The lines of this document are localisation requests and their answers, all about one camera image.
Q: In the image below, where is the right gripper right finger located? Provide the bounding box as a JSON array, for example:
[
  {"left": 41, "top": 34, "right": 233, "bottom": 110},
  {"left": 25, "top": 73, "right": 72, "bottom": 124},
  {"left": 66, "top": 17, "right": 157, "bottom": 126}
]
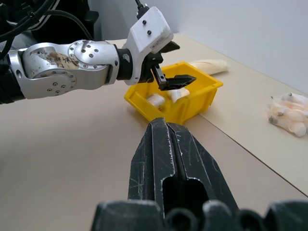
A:
[{"left": 167, "top": 122, "right": 239, "bottom": 210}]

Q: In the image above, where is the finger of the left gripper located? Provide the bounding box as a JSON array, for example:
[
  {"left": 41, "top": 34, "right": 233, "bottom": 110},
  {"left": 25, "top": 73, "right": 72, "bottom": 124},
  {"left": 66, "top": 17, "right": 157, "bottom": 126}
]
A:
[
  {"left": 160, "top": 74, "right": 197, "bottom": 91},
  {"left": 161, "top": 41, "right": 180, "bottom": 53}
]

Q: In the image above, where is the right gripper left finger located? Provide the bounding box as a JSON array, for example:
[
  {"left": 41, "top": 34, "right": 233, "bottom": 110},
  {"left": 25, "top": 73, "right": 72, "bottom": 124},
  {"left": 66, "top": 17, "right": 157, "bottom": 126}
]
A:
[{"left": 127, "top": 117, "right": 179, "bottom": 210}]

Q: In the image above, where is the yellow bin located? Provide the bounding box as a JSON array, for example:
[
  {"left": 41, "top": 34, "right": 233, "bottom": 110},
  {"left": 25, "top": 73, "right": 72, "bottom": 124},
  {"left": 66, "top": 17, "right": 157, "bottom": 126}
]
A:
[{"left": 124, "top": 61, "right": 224, "bottom": 125}]

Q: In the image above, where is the cream fabric bundle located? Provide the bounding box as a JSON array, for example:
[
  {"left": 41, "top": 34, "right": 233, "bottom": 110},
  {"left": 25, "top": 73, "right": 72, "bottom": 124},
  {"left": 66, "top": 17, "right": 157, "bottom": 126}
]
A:
[{"left": 189, "top": 59, "right": 229, "bottom": 75}]

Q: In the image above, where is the cream plush toy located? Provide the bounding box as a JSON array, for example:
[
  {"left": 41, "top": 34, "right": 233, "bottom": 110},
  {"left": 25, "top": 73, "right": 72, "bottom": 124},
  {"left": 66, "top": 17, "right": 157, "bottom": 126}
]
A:
[{"left": 266, "top": 92, "right": 308, "bottom": 138}]

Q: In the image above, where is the black robot body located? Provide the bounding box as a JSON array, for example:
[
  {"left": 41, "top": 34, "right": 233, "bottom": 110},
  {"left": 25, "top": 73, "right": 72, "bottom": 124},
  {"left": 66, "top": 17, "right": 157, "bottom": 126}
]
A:
[{"left": 0, "top": 0, "right": 100, "bottom": 49}]

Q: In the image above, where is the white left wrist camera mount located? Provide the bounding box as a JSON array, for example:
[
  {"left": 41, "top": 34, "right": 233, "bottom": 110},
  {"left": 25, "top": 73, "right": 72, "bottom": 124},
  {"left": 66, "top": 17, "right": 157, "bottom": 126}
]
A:
[{"left": 125, "top": 6, "right": 174, "bottom": 86}]

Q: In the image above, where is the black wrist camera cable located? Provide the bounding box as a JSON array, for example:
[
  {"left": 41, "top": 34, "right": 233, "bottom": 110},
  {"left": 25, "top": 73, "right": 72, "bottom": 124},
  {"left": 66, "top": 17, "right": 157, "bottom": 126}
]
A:
[{"left": 134, "top": 0, "right": 149, "bottom": 19}]

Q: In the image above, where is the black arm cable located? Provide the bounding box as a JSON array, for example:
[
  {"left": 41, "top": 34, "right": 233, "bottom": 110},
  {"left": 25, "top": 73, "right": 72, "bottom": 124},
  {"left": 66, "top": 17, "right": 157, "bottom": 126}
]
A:
[{"left": 0, "top": 0, "right": 94, "bottom": 46}]

